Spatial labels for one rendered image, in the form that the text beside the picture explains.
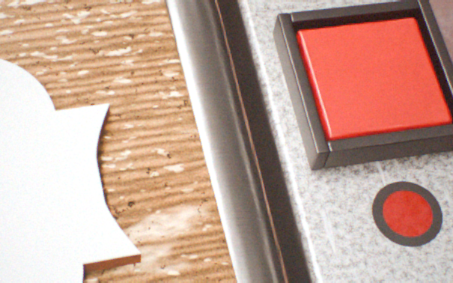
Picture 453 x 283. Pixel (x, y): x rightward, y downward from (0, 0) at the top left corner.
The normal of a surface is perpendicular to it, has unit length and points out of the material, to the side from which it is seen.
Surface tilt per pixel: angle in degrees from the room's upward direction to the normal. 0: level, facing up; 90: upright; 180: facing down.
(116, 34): 0
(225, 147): 14
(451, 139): 90
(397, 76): 0
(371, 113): 0
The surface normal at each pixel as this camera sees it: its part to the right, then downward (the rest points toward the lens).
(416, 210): 0.10, -0.49
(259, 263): 0.47, -0.51
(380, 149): 0.20, 0.86
